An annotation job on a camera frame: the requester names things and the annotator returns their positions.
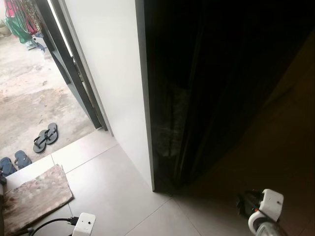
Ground beige patterned doormat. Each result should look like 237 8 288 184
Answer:
2 164 74 236

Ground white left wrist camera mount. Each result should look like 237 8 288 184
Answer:
71 213 96 236

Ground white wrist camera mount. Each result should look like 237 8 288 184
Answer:
71 213 96 236
248 189 284 234

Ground green and pink hanging clothes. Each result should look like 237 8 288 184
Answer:
5 0 47 45

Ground black door grey fridge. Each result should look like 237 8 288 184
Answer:
63 0 315 193

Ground black entrance door frame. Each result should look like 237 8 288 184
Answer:
34 0 110 132

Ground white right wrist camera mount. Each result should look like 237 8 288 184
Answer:
248 189 284 234

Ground black flip flop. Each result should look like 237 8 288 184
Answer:
33 130 49 153
45 123 59 145

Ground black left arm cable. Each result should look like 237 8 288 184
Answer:
20 216 79 236

